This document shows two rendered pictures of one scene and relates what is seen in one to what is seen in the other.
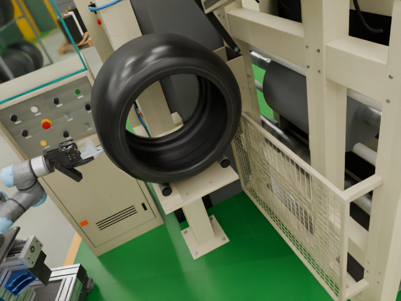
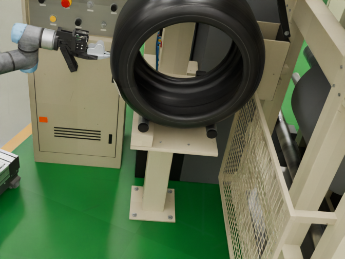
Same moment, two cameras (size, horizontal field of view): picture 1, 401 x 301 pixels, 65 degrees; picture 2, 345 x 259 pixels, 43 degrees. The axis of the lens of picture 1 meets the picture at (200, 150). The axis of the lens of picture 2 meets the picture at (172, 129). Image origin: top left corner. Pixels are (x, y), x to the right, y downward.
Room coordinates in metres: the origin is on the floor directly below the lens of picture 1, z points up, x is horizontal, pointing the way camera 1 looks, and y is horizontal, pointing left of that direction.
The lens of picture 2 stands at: (-0.38, -0.06, 1.97)
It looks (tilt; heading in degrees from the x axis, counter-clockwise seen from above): 37 degrees down; 5
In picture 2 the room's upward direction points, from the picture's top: 9 degrees clockwise
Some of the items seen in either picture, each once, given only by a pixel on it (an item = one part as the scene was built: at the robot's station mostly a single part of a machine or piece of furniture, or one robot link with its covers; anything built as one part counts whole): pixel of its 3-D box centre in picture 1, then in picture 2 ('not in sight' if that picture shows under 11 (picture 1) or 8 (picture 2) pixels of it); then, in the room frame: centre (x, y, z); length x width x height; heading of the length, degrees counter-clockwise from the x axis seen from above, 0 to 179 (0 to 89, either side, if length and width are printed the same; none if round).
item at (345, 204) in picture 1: (275, 191); (245, 190); (1.04, -0.28, 0.65); 0.90 x 0.02 x 0.70; 12
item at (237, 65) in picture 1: (227, 82); (261, 60); (1.49, -0.24, 1.05); 0.20 x 0.15 x 0.30; 12
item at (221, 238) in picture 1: (203, 235); (152, 202); (1.44, 0.16, 0.01); 0.27 x 0.27 x 0.02; 12
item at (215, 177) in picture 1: (188, 172); (173, 125); (1.20, 0.09, 0.80); 0.37 x 0.36 x 0.02; 102
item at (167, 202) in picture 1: (160, 179); (143, 115); (1.17, 0.22, 0.84); 0.36 x 0.09 x 0.06; 12
